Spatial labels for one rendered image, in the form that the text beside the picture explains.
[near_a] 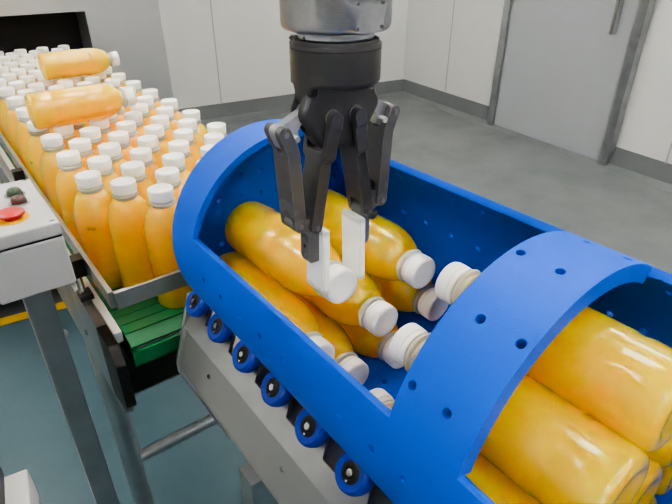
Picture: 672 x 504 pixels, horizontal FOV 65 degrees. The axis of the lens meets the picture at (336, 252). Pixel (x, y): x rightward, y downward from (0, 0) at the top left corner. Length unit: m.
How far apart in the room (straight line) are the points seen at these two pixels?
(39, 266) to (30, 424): 1.39
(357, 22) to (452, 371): 0.26
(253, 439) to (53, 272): 0.37
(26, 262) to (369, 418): 0.56
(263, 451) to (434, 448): 0.38
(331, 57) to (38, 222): 0.53
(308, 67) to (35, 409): 1.94
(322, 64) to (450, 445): 0.29
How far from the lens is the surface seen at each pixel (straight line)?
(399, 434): 0.40
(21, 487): 0.60
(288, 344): 0.49
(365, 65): 0.44
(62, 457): 2.03
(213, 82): 5.19
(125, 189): 0.90
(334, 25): 0.42
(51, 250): 0.84
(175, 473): 1.86
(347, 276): 0.54
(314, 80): 0.44
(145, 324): 0.91
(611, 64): 4.39
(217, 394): 0.81
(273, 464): 0.71
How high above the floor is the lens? 1.43
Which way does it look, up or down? 30 degrees down
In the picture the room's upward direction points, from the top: straight up
